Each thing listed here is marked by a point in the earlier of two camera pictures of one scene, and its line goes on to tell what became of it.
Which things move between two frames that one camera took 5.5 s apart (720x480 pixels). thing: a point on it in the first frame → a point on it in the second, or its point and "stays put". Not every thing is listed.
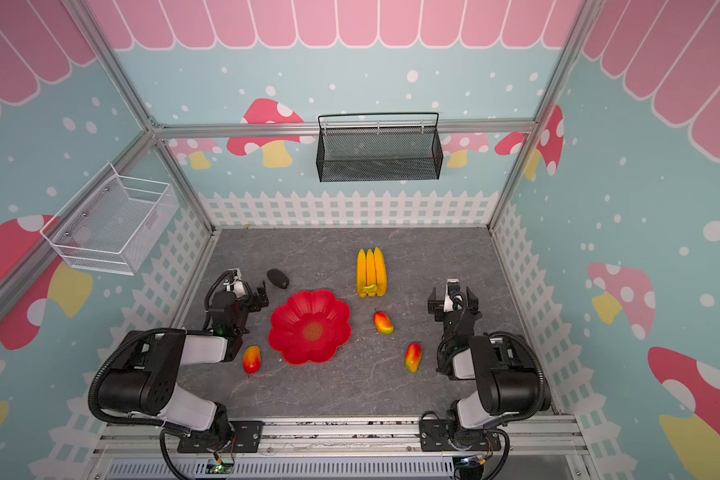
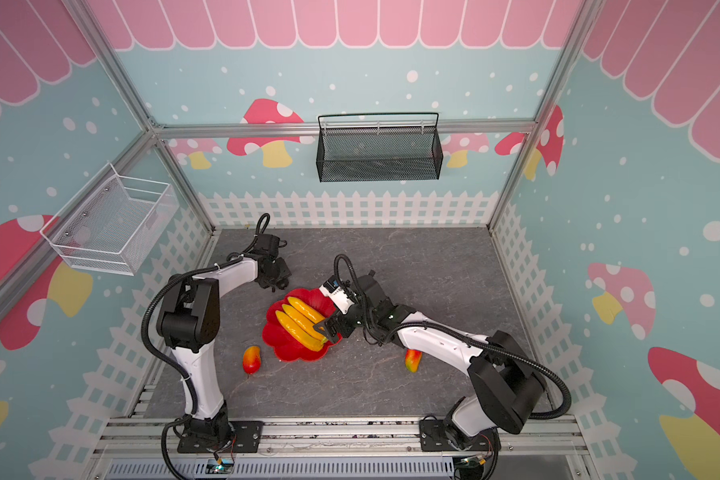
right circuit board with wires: (472, 466) stays put
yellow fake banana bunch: (371, 273) → (299, 321)
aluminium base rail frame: (344, 447) stays put
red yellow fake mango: (252, 359) stays put
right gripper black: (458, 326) → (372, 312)
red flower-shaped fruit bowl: (310, 327) stays put
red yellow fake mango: (413, 356) stays put
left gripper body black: (245, 307) → (279, 270)
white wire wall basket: (112, 225) stays put
